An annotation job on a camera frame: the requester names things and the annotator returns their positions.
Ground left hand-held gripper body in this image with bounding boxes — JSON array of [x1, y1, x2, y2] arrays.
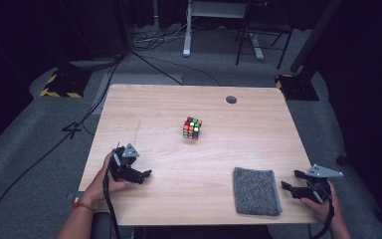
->
[[108, 142, 144, 182]]

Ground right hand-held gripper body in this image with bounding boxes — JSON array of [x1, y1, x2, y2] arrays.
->
[[302, 163, 344, 203]]

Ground grey fluffy cloth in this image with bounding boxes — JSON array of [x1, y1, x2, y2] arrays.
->
[[233, 166, 284, 217]]

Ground multicoloured puzzle cube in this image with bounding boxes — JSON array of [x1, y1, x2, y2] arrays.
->
[[182, 116, 203, 140]]

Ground person's left hand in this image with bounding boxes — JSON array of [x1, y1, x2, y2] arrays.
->
[[81, 150, 134, 210]]

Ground person's right hand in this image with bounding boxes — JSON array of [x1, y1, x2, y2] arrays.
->
[[299, 180, 343, 227]]

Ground small black floor object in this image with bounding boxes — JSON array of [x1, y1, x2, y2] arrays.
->
[[335, 153, 349, 167]]

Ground person's dark clothing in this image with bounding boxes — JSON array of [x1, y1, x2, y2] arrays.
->
[[133, 225, 275, 239]]

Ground grey stand base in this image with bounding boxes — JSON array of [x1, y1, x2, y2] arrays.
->
[[69, 58, 124, 72]]

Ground black metal chair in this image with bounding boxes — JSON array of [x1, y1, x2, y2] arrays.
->
[[235, 0, 294, 71]]

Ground left hand-held gripper black cable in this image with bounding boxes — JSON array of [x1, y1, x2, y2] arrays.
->
[[102, 142, 122, 239]]

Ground hand-held gripper black cable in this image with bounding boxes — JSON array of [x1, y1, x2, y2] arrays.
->
[[102, 142, 122, 239], [307, 195, 336, 239]]

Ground right hand-held gripper black cable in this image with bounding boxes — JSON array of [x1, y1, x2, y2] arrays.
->
[[307, 195, 336, 239]]

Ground red wrist bracelet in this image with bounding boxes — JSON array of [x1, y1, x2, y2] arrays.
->
[[71, 200, 96, 213]]

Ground black yellow striped base plate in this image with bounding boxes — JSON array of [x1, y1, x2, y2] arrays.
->
[[39, 68, 93, 100], [275, 73, 320, 102]]

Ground long black floor cable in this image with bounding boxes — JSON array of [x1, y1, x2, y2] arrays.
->
[[0, 59, 121, 239]]

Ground thin black floor cable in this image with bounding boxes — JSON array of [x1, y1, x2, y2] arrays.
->
[[130, 49, 222, 87]]

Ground bundle of floor cables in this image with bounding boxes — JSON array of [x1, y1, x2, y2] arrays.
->
[[132, 24, 187, 52]]

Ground slanted black post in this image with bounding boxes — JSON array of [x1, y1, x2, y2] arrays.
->
[[289, 0, 343, 75]]

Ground white desk frame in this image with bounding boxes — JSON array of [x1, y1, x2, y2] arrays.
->
[[182, 0, 265, 61]]

